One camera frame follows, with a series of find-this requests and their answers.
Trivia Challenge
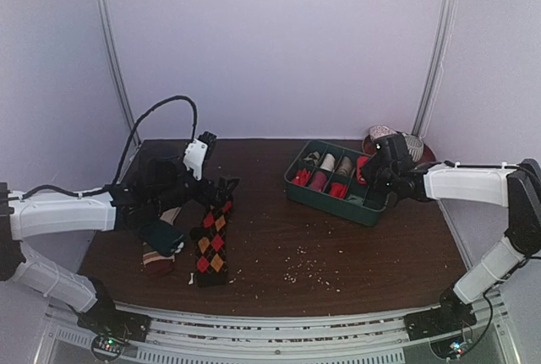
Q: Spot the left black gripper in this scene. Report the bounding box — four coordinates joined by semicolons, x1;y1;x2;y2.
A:
152;170;239;215

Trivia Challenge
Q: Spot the red and beige sock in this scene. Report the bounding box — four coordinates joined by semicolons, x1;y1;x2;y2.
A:
356;155;369;185

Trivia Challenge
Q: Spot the green divided organizer tray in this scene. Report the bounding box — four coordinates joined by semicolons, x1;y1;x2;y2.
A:
284;140;386;227

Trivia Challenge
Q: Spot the black argyle sock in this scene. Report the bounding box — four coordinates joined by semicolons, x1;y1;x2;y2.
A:
189;199;232;288

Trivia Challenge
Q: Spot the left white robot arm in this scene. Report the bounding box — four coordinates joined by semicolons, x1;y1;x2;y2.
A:
1;140;239;334

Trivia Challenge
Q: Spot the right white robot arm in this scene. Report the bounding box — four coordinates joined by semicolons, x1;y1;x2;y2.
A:
361;133;540;332

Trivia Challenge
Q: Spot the tan rolled sock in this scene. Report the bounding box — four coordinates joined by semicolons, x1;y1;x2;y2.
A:
336;155;353;177

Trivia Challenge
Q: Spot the red rolled sock in tray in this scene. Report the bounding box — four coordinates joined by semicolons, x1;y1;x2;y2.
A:
329;182;347;199

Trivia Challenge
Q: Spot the grey striped cup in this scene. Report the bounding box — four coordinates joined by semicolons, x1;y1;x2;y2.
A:
403;134;424;163

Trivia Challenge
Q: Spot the pink patterned bowl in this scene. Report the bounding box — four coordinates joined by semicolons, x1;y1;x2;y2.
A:
369;125;398;142

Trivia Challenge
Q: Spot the red round plate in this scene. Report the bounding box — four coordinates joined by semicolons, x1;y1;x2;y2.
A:
362;135;435;164

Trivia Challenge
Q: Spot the cream rolled sock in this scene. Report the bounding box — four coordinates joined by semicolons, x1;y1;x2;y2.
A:
320;153;336;171

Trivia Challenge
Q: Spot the maroon rolled sock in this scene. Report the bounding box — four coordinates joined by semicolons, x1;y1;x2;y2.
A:
309;171;328;192

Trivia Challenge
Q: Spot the black beige patterned rolled sock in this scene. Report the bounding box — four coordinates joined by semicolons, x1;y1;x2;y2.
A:
302;151;321;166

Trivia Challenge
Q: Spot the dark teal sock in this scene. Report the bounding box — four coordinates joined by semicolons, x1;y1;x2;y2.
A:
138;219;186;258

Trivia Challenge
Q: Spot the red zigzag rolled sock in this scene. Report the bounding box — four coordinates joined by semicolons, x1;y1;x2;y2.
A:
291;168;313;187

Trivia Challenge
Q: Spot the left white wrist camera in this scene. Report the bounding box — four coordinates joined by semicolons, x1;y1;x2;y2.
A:
183;139;209;181

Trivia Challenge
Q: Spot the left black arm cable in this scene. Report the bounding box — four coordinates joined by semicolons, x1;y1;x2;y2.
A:
12;94;199;203

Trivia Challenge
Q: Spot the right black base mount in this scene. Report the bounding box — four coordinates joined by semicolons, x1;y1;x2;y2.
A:
404;290;477;360

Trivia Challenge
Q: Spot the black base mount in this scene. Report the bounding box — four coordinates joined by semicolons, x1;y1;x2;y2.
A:
76;310;151;363
404;290;477;360

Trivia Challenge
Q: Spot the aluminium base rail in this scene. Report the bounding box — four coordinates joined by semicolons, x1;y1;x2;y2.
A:
36;291;521;364

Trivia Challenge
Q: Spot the right aluminium frame post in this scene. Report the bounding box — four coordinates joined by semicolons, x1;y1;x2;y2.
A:
412;0;456;139

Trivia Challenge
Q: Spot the aluminium frame post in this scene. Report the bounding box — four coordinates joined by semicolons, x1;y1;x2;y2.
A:
95;0;135;130
412;0;456;139

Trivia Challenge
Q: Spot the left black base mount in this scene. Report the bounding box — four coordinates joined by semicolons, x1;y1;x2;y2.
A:
76;310;151;363

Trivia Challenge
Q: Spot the left aluminium frame post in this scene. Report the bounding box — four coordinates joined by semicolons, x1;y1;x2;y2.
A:
95;0;135;130

